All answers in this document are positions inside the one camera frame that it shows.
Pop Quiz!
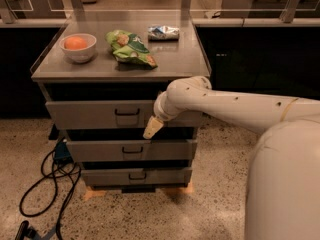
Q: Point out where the grey drawer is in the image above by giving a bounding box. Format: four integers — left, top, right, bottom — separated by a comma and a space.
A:
67, 139, 197, 162
45, 98, 205, 131
82, 167, 192, 186

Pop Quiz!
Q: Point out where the blue power box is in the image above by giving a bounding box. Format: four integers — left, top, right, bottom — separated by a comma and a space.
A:
53, 140, 72, 163

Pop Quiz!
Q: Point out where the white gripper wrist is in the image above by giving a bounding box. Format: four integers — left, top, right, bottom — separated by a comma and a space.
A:
143, 92, 180, 139

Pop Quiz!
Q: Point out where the grey middle drawer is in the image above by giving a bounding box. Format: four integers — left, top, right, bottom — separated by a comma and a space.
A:
67, 139, 197, 162

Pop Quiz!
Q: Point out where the black floor cable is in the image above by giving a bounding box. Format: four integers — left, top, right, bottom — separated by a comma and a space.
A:
18, 149, 82, 240

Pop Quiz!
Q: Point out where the grey top drawer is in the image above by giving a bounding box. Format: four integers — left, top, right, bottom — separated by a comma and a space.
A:
45, 98, 205, 131

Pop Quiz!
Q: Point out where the white bowl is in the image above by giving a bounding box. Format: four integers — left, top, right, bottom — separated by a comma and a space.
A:
59, 33, 97, 63

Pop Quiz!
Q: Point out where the grey drawer cabinet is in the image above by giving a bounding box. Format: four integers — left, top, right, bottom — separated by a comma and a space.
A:
32, 11, 210, 191

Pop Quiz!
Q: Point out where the orange fruit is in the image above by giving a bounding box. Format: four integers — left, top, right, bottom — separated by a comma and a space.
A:
64, 36, 87, 50

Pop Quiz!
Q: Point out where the silver blue snack bag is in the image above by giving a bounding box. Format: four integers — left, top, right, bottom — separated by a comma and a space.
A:
148, 25, 180, 41

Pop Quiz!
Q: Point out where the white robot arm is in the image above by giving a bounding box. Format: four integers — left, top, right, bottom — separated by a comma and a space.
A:
143, 76, 320, 240

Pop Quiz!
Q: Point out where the green chip bag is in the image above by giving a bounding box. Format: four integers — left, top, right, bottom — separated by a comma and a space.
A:
105, 29, 157, 69

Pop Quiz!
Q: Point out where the grey bottom drawer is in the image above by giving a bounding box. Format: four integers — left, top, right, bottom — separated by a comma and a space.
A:
82, 167, 192, 186

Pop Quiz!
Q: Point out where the black plug on floor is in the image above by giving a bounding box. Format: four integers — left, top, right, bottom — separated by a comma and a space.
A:
15, 220, 36, 240

